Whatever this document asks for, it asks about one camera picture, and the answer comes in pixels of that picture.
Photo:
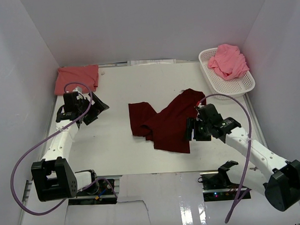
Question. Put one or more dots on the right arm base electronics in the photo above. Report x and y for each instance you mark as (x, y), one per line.
(216, 186)

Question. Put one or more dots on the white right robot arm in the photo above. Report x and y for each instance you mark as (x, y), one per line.
(275, 177)

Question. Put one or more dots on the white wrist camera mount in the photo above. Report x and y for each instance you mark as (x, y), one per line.
(200, 104)
(76, 89)

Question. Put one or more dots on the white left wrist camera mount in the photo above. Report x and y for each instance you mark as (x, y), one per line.
(76, 89)

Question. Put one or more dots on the folded salmon t-shirt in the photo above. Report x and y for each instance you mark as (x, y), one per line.
(88, 75)

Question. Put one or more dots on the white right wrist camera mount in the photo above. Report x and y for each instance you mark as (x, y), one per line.
(200, 104)

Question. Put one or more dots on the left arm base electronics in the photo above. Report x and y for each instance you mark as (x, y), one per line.
(103, 196)

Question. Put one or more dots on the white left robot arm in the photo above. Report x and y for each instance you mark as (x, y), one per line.
(52, 175)

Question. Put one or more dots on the crumpled pink t-shirt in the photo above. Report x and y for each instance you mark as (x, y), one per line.
(228, 63)

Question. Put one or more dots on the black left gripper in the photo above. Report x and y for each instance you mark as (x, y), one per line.
(98, 107)

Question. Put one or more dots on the dark red t-shirt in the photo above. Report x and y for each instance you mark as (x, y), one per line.
(166, 129)

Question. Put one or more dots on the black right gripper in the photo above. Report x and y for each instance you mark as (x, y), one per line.
(192, 123)

